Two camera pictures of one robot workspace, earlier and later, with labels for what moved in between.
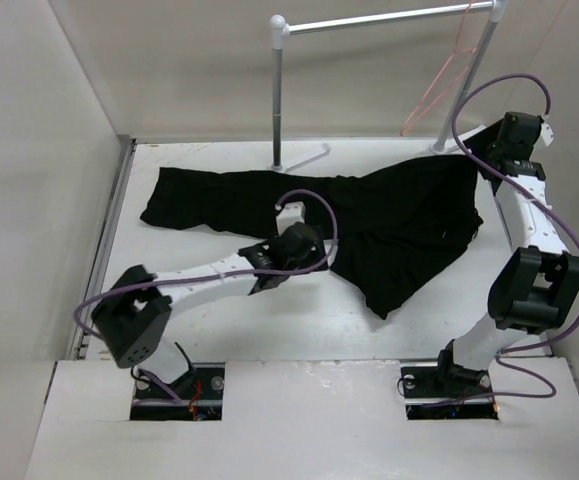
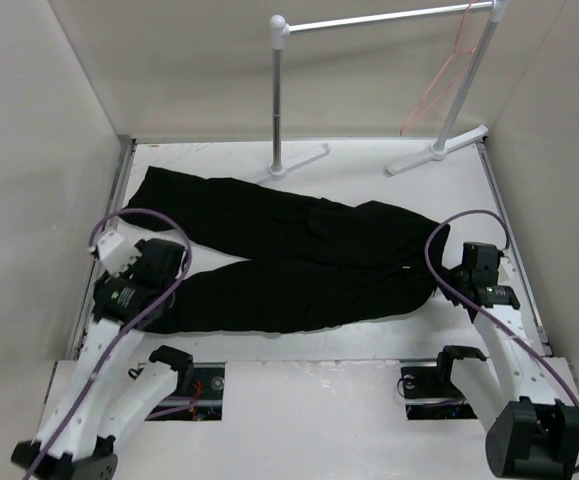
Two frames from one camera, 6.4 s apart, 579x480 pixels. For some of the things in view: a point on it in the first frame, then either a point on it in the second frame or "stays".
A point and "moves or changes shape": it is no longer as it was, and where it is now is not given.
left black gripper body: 313,258 to 140,246
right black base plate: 438,392 stays
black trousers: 389,236 moves or changes shape
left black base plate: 198,395 stays
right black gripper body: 494,149 to 456,277
